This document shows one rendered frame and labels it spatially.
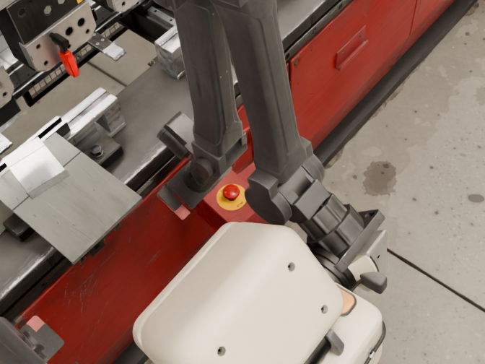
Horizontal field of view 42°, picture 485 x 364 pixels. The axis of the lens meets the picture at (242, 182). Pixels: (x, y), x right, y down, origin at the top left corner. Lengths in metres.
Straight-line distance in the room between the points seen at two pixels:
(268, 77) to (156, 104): 0.81
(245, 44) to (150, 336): 0.35
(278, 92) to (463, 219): 1.71
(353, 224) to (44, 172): 0.67
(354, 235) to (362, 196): 1.49
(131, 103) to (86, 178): 0.33
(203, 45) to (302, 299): 0.33
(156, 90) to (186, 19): 0.81
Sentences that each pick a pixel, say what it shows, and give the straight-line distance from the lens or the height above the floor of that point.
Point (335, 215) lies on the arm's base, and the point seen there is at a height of 1.24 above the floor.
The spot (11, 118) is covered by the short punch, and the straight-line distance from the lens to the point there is 1.32.
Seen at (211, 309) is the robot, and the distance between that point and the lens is 0.69.
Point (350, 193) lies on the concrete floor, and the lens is 2.41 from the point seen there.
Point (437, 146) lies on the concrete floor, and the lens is 2.59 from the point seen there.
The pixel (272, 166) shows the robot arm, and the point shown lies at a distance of 0.87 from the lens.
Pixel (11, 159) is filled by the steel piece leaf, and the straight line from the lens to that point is 1.38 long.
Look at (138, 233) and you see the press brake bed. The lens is 1.59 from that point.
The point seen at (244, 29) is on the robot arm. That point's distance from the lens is 0.71.
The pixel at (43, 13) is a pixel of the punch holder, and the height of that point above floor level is 1.29.
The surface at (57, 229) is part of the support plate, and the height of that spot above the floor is 1.00.
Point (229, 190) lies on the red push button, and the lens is 1.45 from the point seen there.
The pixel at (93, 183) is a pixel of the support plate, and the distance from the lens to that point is 1.29.
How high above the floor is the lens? 2.03
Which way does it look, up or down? 56 degrees down
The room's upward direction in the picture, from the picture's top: 7 degrees counter-clockwise
